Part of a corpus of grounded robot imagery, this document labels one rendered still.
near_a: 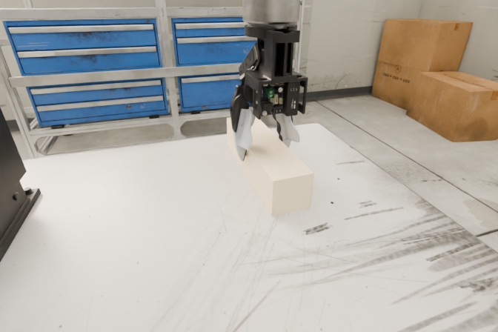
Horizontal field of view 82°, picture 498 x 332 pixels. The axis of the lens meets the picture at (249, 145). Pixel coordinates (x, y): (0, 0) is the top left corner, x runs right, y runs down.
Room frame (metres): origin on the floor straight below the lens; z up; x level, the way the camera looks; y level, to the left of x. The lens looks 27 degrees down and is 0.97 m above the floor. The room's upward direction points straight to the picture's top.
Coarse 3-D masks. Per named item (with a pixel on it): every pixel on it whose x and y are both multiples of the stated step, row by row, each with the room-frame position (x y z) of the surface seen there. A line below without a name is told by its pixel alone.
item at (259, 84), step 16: (256, 32) 0.39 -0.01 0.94; (272, 32) 0.37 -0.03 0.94; (288, 32) 0.39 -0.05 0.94; (256, 48) 0.42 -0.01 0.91; (272, 48) 0.37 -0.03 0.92; (288, 48) 0.40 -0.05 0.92; (256, 64) 0.42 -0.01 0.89; (272, 64) 0.37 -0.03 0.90; (288, 64) 0.40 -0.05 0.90; (256, 80) 0.37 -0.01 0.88; (272, 80) 0.37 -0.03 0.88; (288, 80) 0.38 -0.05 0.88; (304, 80) 0.38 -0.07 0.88; (256, 96) 0.40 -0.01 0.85; (272, 96) 0.38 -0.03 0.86; (288, 96) 0.38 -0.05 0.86; (304, 96) 0.38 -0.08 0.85; (256, 112) 0.37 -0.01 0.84; (272, 112) 0.38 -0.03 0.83; (288, 112) 0.38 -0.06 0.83; (304, 112) 0.38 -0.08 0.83
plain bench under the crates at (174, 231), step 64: (320, 128) 0.63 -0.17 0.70; (64, 192) 0.38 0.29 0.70; (128, 192) 0.38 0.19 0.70; (192, 192) 0.38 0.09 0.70; (320, 192) 0.38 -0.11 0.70; (384, 192) 0.38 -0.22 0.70; (64, 256) 0.25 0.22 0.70; (128, 256) 0.25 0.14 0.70; (192, 256) 0.25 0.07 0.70; (256, 256) 0.25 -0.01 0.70; (320, 256) 0.25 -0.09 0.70; (384, 256) 0.25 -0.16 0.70; (448, 256) 0.25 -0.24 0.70; (0, 320) 0.17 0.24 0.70; (64, 320) 0.17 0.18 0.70; (128, 320) 0.17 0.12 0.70; (192, 320) 0.17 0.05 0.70; (256, 320) 0.17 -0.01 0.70; (320, 320) 0.17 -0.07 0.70; (384, 320) 0.17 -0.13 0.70; (448, 320) 0.17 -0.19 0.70
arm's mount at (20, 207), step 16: (0, 112) 0.36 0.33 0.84; (0, 128) 0.35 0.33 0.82; (0, 144) 0.34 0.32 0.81; (0, 160) 0.32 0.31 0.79; (16, 160) 0.35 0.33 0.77; (0, 176) 0.30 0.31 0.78; (16, 176) 0.34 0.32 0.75; (0, 192) 0.29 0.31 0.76; (16, 192) 0.32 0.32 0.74; (32, 192) 0.36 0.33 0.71; (0, 208) 0.28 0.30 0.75; (16, 208) 0.31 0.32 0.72; (0, 224) 0.27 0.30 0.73; (16, 224) 0.29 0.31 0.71; (0, 240) 0.26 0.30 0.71; (0, 256) 0.24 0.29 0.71
